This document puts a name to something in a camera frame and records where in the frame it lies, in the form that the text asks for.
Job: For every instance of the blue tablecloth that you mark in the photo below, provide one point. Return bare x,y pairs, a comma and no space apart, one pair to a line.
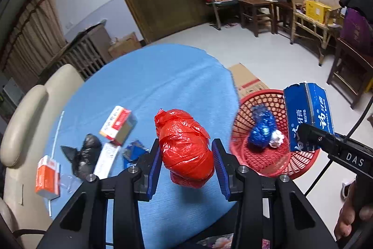
160,77

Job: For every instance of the orange white medicine box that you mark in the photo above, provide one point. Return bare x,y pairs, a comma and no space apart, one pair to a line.
116,123
45,176

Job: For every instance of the large cardboard box red side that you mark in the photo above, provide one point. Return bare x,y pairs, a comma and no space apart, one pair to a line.
244,77

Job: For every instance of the dark wooden chair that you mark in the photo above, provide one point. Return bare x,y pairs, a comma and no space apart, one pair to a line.
349,53

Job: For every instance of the floral cloth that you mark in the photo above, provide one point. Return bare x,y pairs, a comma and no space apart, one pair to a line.
221,243

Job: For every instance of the cream leather sofa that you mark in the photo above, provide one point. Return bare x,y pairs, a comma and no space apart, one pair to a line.
23,120

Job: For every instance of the blue toothpaste box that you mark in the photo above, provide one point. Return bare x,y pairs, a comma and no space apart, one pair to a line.
303,109

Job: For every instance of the thin white stick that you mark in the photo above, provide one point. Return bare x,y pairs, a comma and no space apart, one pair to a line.
57,135

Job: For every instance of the metal frame chair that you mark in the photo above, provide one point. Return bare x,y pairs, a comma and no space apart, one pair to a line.
224,4

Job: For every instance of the white crumpled paper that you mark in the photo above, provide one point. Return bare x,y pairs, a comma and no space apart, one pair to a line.
276,139

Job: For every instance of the long white medicine box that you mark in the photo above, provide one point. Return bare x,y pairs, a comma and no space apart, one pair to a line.
106,158

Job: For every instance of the blue plastic bag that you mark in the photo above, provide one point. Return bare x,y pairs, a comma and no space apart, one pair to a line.
262,129

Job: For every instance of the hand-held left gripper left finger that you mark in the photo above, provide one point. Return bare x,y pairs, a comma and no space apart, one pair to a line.
154,170

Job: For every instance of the dark wooden stool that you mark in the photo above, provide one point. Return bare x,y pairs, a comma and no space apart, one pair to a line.
255,4

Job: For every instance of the rattan chair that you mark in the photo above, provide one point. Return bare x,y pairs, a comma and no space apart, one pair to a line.
303,24

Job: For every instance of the person's right hand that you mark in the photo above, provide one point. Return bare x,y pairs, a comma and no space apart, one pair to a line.
346,219

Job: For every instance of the wooden lattice cabinet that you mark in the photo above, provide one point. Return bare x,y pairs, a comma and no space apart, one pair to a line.
87,47

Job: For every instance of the yellow box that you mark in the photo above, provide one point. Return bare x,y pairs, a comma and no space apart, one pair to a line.
317,11

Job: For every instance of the red plastic bag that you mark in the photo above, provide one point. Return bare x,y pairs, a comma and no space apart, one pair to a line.
186,149

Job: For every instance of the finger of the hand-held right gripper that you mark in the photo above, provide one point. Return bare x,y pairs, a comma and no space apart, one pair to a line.
316,136

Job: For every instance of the red plastic mesh basket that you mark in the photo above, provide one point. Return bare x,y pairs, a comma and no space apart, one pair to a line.
279,167

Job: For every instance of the black plastic bag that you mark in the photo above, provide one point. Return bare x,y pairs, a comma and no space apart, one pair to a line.
86,152

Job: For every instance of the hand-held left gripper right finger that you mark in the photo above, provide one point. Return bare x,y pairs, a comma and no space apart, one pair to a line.
220,167

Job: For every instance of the open cardboard box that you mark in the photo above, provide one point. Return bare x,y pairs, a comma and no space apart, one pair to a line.
123,46

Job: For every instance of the purple bag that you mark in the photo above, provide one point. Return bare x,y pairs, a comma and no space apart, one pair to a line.
355,30

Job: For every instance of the blue foil wrapper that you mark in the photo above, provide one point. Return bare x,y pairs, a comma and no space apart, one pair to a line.
132,151

